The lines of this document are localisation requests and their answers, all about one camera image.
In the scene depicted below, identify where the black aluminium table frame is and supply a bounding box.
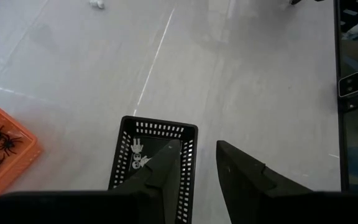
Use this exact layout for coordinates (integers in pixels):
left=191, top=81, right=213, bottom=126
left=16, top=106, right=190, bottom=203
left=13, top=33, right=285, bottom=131
left=333, top=0, right=351, bottom=191

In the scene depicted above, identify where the small grey camera box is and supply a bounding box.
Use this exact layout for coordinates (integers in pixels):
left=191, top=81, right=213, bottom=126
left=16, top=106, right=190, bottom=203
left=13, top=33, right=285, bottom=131
left=337, top=72, right=358, bottom=98

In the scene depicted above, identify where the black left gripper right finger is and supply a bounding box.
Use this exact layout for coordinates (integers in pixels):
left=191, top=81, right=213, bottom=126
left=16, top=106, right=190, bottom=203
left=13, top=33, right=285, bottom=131
left=216, top=140, right=358, bottom=224

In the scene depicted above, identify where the black plastic basket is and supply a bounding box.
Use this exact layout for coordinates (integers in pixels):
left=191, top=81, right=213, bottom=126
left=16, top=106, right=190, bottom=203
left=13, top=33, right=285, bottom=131
left=108, top=115, right=199, bottom=224

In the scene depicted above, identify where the white toy skeleton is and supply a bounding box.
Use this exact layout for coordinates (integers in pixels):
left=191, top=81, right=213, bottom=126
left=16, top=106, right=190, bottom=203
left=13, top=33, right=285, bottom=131
left=132, top=154, right=152, bottom=170
left=88, top=0, right=106, bottom=9
left=131, top=138, right=144, bottom=154

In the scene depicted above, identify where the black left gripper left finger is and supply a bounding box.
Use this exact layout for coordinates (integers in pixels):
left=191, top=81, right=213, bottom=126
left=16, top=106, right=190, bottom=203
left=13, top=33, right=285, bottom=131
left=0, top=139, right=181, bottom=224

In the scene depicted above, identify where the orange plastic basket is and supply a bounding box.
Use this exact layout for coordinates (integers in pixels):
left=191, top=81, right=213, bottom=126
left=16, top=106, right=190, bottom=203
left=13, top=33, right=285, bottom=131
left=0, top=93, right=45, bottom=208

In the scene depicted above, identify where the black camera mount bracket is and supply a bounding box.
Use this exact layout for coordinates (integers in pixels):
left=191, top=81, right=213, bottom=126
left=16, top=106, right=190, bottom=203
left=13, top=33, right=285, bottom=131
left=337, top=89, right=358, bottom=113

